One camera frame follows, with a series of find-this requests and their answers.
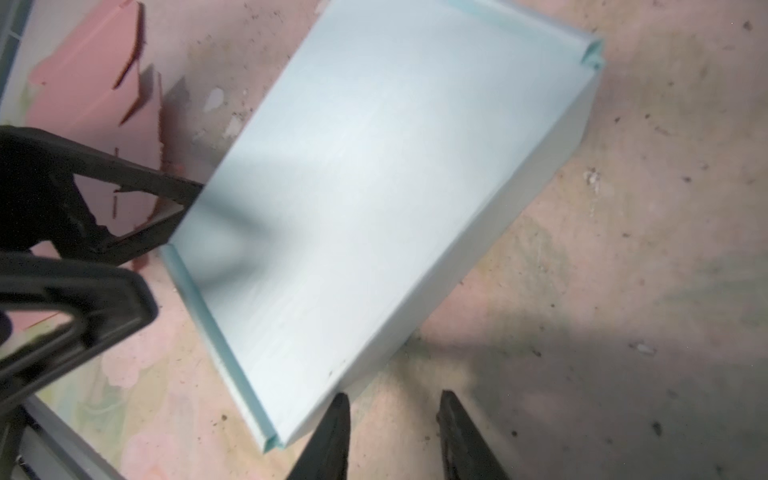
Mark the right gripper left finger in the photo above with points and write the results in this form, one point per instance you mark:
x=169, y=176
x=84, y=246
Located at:
x=326, y=455

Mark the light blue paper box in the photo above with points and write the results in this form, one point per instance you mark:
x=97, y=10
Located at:
x=398, y=144

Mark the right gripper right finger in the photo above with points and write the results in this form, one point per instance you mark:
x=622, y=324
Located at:
x=464, y=452

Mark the pink flat paper box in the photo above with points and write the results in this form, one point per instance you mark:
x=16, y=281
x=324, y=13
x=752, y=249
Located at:
x=93, y=91

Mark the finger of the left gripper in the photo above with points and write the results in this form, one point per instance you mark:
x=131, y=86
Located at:
x=40, y=200
x=58, y=314

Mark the aluminium mounting rail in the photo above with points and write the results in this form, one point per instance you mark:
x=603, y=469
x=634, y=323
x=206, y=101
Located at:
x=37, y=444

